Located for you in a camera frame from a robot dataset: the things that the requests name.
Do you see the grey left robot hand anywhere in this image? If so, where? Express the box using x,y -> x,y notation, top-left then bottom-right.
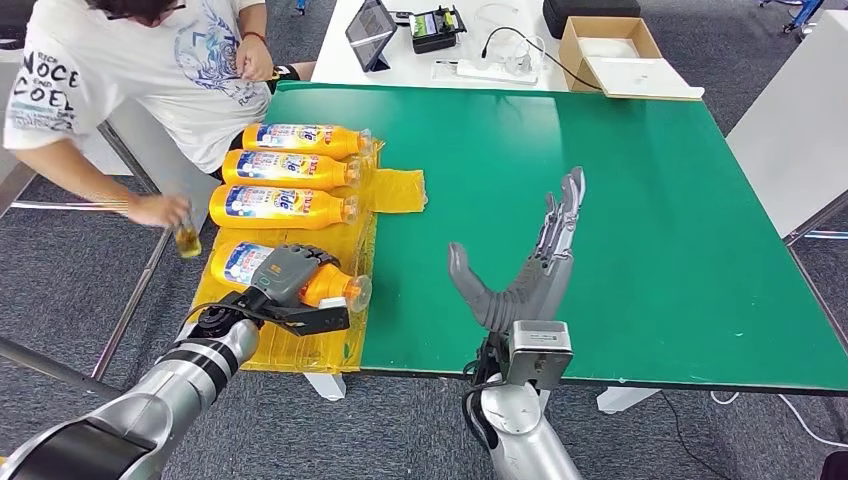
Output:
249,243 -> 341,310

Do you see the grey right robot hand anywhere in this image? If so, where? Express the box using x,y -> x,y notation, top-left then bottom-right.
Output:
446,166 -> 588,334

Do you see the orange detergent bottle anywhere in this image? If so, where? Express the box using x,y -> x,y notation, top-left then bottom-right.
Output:
221,148 -> 363,192
208,184 -> 361,232
241,122 -> 375,162
209,239 -> 374,315

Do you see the small amber drink bottle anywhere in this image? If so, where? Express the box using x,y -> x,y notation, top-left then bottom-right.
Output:
172,215 -> 204,260

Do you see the yellow plastic sheet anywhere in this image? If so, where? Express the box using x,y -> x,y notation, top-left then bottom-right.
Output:
188,137 -> 429,376

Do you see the white table foot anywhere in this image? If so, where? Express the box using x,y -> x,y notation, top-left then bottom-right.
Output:
595,386 -> 662,416
303,372 -> 348,403

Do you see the stainless steel table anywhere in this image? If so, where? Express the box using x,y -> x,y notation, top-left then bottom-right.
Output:
0,122 -> 175,402

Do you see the white power strip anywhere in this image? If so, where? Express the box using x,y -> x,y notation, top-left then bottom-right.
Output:
431,58 -> 540,87

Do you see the open cardboard box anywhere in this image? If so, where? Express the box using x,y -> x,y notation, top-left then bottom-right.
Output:
557,15 -> 706,102

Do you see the person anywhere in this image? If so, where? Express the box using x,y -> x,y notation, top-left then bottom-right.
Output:
2,0 -> 319,231

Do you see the black tablet on stand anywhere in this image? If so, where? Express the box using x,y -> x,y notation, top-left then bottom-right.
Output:
344,0 -> 399,73

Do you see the black label printer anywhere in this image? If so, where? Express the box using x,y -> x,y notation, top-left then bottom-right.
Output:
407,5 -> 468,56

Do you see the black hard case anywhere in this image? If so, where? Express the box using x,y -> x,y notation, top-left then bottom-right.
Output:
541,0 -> 643,40

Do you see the black bag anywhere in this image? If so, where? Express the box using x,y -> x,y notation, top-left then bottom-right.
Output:
0,0 -> 36,52

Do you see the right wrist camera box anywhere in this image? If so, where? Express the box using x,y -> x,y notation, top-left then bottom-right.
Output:
506,319 -> 575,391

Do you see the black floor cable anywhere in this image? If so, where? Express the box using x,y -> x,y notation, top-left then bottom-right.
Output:
659,392 -> 730,480

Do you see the black power cable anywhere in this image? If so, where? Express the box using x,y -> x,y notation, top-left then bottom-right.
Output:
480,26 -> 603,93

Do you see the white charger cable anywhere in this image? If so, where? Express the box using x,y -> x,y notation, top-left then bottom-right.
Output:
474,3 -> 547,74

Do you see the white floor cable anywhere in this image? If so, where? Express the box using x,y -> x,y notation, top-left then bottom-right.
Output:
710,392 -> 848,450

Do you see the blue cart frame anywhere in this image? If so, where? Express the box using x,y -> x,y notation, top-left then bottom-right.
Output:
758,0 -> 828,34

